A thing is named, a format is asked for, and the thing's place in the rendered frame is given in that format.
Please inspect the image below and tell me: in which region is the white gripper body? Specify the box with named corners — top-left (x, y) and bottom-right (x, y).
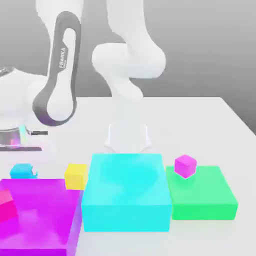
top-left (0, 145), bottom-right (46, 159)

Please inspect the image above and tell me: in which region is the small blue cube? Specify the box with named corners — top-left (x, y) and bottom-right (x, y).
top-left (9, 163), bottom-right (39, 180)

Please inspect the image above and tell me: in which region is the small pink cube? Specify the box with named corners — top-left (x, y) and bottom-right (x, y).
top-left (0, 188), bottom-right (19, 223)

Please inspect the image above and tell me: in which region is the small yellow cube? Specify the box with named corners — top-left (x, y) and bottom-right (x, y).
top-left (64, 163), bottom-right (89, 191)

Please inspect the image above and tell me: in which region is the small magenta cube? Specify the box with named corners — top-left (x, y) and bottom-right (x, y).
top-left (174, 154), bottom-right (198, 180)

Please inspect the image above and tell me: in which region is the large magenta box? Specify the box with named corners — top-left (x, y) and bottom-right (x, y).
top-left (0, 178), bottom-right (84, 256)

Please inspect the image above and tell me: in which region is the large cyan box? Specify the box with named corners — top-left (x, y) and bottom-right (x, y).
top-left (81, 153), bottom-right (173, 233)

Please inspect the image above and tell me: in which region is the large green box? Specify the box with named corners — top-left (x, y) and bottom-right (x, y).
top-left (165, 165), bottom-right (239, 221)

